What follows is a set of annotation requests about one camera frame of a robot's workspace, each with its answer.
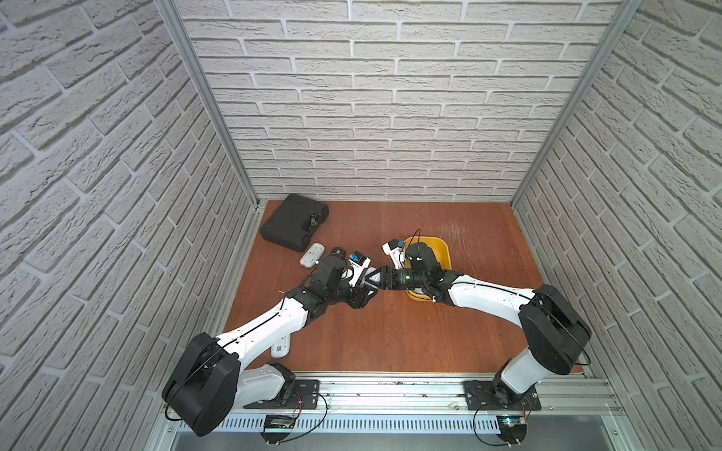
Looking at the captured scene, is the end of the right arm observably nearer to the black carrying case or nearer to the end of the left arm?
the end of the left arm

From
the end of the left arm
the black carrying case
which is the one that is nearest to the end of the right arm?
the end of the left arm

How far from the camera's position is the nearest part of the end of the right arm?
74 cm

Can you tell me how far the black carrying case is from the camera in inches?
40.5

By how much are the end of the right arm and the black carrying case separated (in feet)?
1.32
